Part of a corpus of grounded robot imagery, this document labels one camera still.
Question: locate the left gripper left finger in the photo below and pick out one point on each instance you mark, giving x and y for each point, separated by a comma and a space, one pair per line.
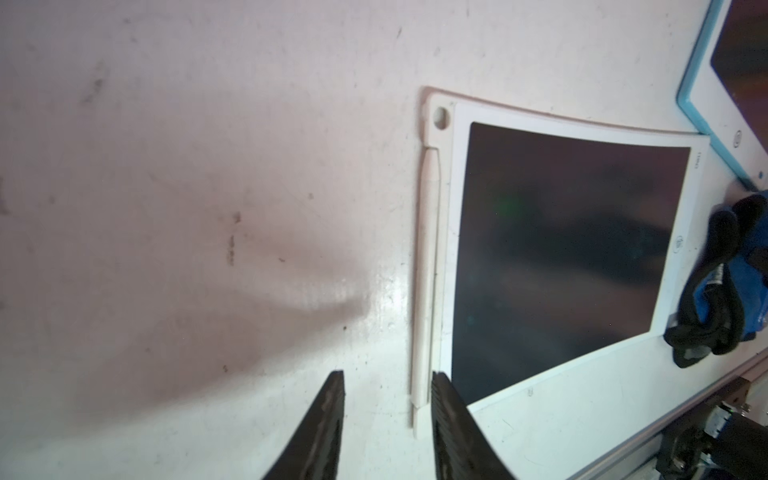
313, 452

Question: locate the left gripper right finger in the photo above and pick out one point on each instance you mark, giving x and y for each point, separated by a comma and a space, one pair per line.
461, 450

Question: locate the blue microfibre cloth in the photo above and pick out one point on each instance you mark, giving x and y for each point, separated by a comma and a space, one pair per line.
724, 301

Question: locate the white tablet stylus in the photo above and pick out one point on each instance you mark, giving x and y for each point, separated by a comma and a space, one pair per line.
427, 231

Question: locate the blue-edged white drawing tablet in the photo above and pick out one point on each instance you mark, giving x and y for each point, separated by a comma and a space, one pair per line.
724, 88

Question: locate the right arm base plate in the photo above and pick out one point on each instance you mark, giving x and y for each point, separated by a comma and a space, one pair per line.
715, 434

